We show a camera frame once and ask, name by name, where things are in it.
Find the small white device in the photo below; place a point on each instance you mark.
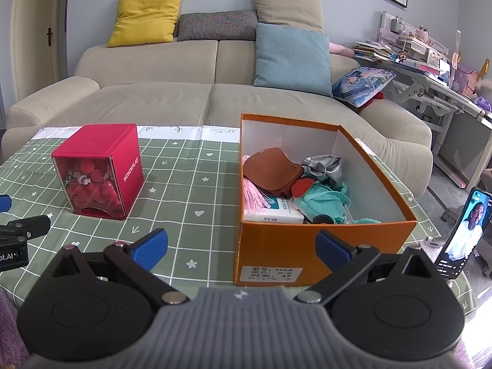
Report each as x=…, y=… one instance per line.
x=432, y=246

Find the silver grey cloth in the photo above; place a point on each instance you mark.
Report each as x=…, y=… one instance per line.
x=326, y=165

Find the teal fabric bag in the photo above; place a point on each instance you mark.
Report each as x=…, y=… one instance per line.
x=323, y=203

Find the printed blue cushion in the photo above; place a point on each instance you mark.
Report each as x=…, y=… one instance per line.
x=361, y=84

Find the pink tasselled pouch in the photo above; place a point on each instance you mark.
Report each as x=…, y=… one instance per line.
x=253, y=198

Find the beige sofa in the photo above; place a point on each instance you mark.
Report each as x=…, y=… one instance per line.
x=153, y=107

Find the beige cushion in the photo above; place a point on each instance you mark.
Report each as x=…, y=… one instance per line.
x=288, y=7

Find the red cloth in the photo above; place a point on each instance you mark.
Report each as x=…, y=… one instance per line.
x=378, y=95

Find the brown leather piece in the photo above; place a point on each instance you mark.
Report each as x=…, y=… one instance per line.
x=269, y=169

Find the purple fuzzy cloth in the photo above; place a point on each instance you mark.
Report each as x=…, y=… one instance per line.
x=7, y=326

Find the red box with clear front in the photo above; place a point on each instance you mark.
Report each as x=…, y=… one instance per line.
x=127, y=153

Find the yellow cushion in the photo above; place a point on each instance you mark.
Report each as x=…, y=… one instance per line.
x=144, y=17

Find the orange cardboard shoe box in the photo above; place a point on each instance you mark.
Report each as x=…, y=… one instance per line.
x=276, y=246

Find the smartphone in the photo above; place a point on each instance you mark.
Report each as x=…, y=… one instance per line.
x=463, y=234

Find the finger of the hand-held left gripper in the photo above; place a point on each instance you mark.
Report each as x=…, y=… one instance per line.
x=34, y=226
x=4, y=203

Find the green checked tablecloth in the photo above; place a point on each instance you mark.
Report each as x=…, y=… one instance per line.
x=184, y=207

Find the stack of books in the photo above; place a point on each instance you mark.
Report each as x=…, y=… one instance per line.
x=371, y=50

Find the white tissue packet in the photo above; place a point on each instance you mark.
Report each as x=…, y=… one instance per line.
x=280, y=210

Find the white desk organiser shelf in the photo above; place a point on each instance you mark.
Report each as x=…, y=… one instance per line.
x=415, y=44

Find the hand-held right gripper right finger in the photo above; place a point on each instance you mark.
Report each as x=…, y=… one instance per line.
x=332, y=246

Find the purple bag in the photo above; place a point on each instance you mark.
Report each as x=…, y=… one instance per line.
x=467, y=78

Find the grey white study desk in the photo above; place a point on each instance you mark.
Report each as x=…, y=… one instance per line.
x=434, y=84

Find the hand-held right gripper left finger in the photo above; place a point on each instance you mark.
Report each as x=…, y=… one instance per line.
x=148, y=246

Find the cream door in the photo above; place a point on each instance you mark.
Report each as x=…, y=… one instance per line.
x=36, y=27

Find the houndstooth cushion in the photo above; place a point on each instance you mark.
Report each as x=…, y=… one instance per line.
x=215, y=26

